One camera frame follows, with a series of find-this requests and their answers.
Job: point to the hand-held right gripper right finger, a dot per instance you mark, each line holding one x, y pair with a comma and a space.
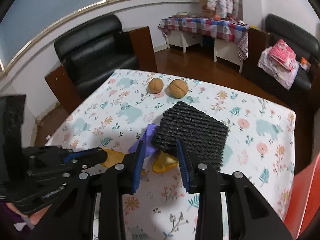
183, 166

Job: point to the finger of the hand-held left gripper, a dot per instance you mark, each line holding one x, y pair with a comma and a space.
95, 158
75, 156

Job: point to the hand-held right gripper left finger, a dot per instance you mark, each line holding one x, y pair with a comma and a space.
137, 166

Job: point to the yellow plastic bag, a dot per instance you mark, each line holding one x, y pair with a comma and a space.
163, 164

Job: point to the purple plastic bag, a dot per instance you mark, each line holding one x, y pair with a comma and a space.
147, 136

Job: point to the black foam net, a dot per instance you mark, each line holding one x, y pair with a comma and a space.
195, 130

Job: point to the pink plastic bin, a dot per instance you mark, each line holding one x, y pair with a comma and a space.
305, 195

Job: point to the person's purple clothing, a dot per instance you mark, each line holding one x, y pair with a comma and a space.
10, 215

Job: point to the floral tablecloth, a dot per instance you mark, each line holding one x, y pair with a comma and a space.
250, 140

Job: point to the large walnut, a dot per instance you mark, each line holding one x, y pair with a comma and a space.
178, 87

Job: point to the small walnut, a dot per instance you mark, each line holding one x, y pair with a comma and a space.
155, 85

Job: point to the black armchair with wooden sides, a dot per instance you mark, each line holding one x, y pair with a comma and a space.
287, 25
95, 52

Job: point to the white low table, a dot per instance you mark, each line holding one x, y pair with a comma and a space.
225, 52

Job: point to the white folded cloth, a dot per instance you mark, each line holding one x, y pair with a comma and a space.
277, 72

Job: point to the striped hanging cloth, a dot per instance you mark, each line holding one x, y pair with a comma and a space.
243, 46

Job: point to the pink folded clothes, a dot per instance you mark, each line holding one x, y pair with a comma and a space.
283, 53

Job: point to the large glass window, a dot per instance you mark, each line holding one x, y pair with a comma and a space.
50, 5

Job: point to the small orange packet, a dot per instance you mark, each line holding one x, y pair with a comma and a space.
305, 63

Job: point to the brown cardboard box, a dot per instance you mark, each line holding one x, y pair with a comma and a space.
206, 7

